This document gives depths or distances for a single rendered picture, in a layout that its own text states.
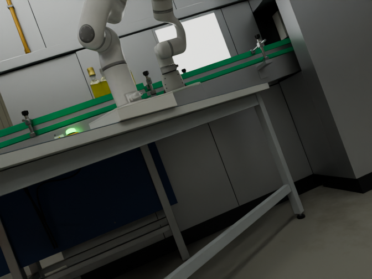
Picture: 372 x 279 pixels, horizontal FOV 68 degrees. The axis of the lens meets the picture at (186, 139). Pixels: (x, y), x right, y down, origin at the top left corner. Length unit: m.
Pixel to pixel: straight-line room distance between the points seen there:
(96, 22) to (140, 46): 0.79
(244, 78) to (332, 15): 0.56
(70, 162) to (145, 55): 1.04
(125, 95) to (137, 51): 0.77
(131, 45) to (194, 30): 0.41
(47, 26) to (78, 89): 0.41
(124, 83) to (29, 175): 0.44
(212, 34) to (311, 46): 0.60
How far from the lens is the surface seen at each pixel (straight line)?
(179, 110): 1.07
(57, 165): 0.89
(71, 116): 1.47
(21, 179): 0.87
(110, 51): 1.10
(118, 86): 1.05
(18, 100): 1.86
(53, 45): 1.89
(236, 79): 1.63
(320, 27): 1.75
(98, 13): 1.03
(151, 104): 0.99
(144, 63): 1.76
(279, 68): 1.75
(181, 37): 1.32
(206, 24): 1.90
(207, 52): 1.83
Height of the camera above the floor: 0.62
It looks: level
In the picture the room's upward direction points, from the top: 21 degrees counter-clockwise
